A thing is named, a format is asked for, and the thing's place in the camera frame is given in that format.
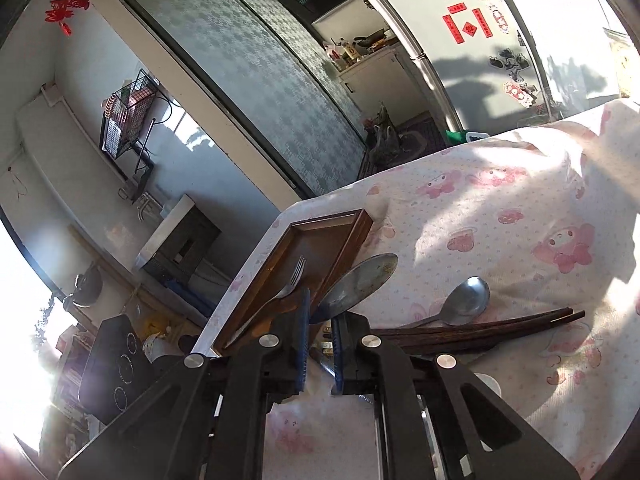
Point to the dark wooden chopstick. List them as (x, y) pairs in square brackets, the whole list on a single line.
[(525, 318), (525, 330)]

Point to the pink character fridge magnet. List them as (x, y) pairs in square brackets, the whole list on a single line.
[(520, 94)]

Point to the brown wooden tray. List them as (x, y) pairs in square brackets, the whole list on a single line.
[(320, 245)]

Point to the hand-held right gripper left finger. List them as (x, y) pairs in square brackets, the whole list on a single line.
[(302, 340)]

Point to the metal topped small cabinet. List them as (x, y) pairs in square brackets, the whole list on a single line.
[(185, 240)]

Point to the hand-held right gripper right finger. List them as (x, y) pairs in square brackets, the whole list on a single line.
[(337, 355)]

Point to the silver refrigerator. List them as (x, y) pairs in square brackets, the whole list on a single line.
[(500, 75)]

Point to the black pot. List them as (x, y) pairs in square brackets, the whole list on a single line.
[(85, 287)]

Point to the red knot wall decoration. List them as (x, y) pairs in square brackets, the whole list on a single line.
[(65, 10)]

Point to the patterned frosted sliding door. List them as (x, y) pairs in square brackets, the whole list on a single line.
[(240, 75)]

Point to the black induction cooktop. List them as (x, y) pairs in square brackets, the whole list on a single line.
[(117, 365)]

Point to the metal faucet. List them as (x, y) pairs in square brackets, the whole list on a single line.
[(142, 202)]

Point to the group of condiment bottles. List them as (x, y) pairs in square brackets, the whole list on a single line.
[(357, 47)]

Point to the red fridge stickers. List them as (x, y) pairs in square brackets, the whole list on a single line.
[(467, 25)]

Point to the large metal spoon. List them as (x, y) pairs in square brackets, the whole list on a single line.
[(360, 280)]

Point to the small metal spoon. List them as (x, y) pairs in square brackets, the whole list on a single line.
[(467, 300)]

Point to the white kitchen cabinet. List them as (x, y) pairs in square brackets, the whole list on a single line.
[(380, 80)]

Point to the metal fork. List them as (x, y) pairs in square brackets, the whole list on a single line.
[(290, 285)]

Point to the pink printed white tablecloth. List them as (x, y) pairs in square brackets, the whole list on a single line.
[(475, 220)]

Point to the bag on floor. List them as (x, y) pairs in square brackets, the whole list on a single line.
[(382, 140)]

